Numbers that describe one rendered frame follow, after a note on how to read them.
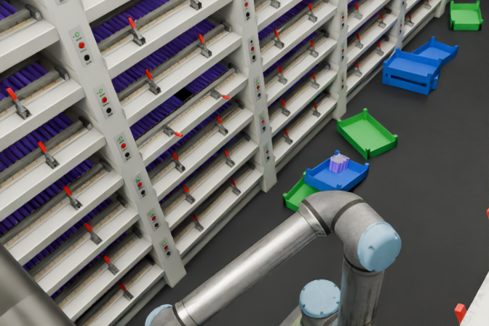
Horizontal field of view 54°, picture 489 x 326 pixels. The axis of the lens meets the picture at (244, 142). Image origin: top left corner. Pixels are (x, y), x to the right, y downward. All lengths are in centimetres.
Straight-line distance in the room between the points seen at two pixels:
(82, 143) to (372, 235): 95
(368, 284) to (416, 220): 116
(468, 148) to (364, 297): 162
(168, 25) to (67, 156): 55
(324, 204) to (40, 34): 88
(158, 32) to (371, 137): 157
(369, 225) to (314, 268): 108
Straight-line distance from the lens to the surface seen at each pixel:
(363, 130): 290
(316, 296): 178
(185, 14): 175
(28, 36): 142
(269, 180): 255
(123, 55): 160
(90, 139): 164
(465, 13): 409
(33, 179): 159
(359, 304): 144
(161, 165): 198
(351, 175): 261
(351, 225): 124
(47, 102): 151
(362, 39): 302
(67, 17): 145
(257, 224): 245
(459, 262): 238
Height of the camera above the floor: 193
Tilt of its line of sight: 42 degrees down
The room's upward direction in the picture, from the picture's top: 10 degrees counter-clockwise
